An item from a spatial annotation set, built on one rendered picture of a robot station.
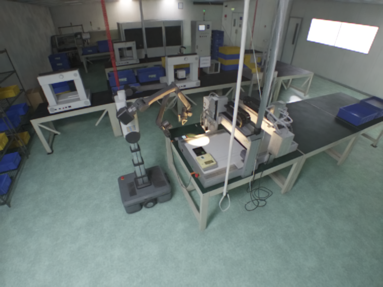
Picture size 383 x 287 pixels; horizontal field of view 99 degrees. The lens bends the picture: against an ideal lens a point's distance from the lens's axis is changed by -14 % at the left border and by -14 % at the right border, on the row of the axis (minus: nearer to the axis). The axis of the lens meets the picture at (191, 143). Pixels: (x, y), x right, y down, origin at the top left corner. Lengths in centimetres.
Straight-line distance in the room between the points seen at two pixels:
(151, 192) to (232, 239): 115
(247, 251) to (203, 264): 53
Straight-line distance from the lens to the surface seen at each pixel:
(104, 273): 246
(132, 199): 250
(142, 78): 461
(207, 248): 239
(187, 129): 266
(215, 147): 218
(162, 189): 252
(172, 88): 181
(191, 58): 393
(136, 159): 230
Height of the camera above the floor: 219
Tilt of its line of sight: 37 degrees down
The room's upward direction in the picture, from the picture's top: straight up
